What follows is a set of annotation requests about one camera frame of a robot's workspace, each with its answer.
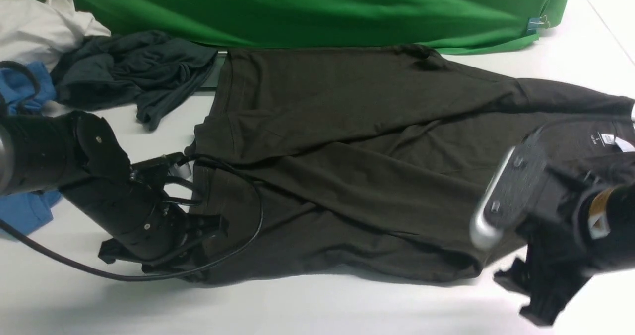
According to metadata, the blue t-shirt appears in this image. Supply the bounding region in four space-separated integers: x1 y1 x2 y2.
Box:
0 61 62 235

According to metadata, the black cable image-left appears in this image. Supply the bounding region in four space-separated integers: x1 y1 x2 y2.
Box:
0 60 264 282

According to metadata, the white crumpled garment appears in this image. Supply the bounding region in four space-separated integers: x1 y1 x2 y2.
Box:
0 0 111 71

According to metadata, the green backdrop cloth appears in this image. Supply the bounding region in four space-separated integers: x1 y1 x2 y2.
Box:
75 0 568 55

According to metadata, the dark gray long-sleeve top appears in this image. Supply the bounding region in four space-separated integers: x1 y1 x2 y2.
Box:
188 45 634 285

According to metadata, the dark teal crumpled garment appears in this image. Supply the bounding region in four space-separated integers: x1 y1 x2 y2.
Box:
51 30 218 131

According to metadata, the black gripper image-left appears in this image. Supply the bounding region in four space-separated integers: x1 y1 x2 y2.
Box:
61 154 229 275

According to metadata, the gray wrist camera image-right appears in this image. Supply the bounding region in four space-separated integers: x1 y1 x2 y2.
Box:
469 129 548 251

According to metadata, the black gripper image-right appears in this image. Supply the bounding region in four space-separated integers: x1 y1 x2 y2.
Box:
494 162 616 327

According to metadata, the blue binder clip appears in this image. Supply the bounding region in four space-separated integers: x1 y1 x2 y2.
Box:
526 15 551 36

